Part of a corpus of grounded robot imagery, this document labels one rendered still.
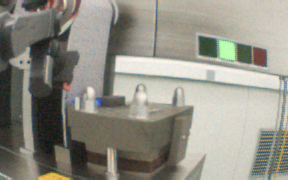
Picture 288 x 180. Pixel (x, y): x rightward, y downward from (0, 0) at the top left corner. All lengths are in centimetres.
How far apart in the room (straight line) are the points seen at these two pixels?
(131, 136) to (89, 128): 8
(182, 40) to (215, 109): 236
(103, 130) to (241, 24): 52
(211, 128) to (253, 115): 45
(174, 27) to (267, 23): 32
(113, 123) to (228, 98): 270
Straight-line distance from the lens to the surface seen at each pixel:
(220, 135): 348
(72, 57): 81
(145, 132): 77
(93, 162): 88
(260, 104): 344
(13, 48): 30
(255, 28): 111
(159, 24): 115
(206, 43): 111
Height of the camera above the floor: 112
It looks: 3 degrees down
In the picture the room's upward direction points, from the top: 4 degrees clockwise
